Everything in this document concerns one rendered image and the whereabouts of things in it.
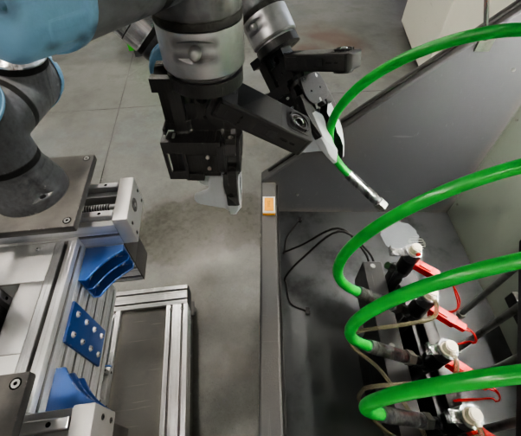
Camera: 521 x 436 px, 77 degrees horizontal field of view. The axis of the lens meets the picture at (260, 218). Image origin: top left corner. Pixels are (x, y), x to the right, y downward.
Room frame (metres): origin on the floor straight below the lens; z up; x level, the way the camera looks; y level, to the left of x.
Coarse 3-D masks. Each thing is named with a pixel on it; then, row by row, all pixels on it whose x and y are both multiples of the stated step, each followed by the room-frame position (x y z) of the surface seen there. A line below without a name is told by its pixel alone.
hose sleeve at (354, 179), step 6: (354, 174) 0.43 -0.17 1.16; (348, 180) 0.42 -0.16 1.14; (354, 180) 0.42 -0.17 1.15; (360, 180) 0.42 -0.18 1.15; (354, 186) 0.42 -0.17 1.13; (360, 186) 0.41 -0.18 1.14; (366, 186) 0.41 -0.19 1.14; (366, 192) 0.41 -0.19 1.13; (372, 192) 0.41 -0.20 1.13; (372, 198) 0.40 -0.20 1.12; (378, 198) 0.40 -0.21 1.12
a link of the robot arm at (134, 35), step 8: (136, 24) 0.45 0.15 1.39; (144, 24) 0.45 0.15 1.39; (152, 24) 0.45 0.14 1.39; (120, 32) 0.45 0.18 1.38; (128, 32) 0.45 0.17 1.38; (136, 32) 0.44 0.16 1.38; (144, 32) 0.44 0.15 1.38; (152, 32) 0.45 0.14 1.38; (128, 40) 0.45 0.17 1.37; (136, 40) 0.45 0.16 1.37; (144, 40) 0.44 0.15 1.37; (152, 40) 0.44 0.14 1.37; (136, 48) 0.45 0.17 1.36; (144, 48) 0.45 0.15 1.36; (152, 48) 0.44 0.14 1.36; (144, 56) 0.46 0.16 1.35; (152, 56) 0.43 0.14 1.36; (160, 56) 0.42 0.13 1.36; (152, 64) 0.43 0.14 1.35; (152, 72) 0.43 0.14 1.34
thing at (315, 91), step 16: (288, 32) 0.53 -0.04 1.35; (272, 48) 0.51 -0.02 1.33; (288, 48) 0.54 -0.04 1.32; (256, 64) 0.54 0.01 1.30; (272, 64) 0.53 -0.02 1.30; (272, 80) 0.52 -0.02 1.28; (288, 80) 0.49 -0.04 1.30; (304, 80) 0.48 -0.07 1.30; (320, 80) 0.51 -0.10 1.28; (272, 96) 0.49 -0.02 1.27; (288, 96) 0.48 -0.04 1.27; (320, 96) 0.48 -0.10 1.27
